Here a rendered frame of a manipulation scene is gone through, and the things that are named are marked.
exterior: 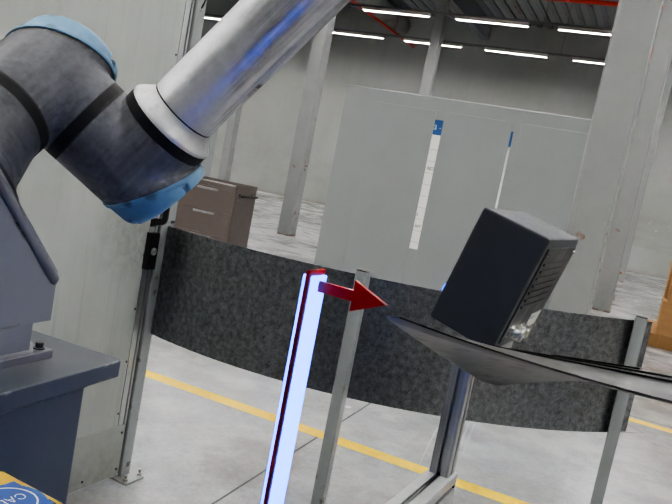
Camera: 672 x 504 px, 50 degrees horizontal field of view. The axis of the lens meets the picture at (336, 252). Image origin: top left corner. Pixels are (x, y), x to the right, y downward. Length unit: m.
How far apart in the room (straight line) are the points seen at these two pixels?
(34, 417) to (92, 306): 1.67
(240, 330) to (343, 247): 4.64
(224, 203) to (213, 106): 6.39
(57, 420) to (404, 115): 6.20
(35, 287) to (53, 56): 0.26
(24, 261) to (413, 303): 1.64
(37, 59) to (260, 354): 1.71
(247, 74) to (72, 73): 0.19
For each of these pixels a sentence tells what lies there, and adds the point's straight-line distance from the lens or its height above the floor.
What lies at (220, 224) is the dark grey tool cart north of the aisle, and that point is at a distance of 7.25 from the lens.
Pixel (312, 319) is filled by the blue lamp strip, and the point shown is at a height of 1.15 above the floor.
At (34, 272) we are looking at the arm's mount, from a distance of 0.84.
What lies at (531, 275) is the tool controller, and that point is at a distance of 1.09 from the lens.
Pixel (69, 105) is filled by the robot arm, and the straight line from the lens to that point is 0.88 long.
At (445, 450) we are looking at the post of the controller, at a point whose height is 0.90.
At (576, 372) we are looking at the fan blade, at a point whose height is 1.19.
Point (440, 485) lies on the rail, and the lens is 1.09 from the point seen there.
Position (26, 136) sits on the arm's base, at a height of 1.24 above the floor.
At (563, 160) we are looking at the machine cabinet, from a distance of 6.55.
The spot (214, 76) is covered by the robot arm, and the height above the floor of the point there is 1.34.
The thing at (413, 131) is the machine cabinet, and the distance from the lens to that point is 6.85.
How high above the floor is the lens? 1.27
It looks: 7 degrees down
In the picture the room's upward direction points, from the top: 11 degrees clockwise
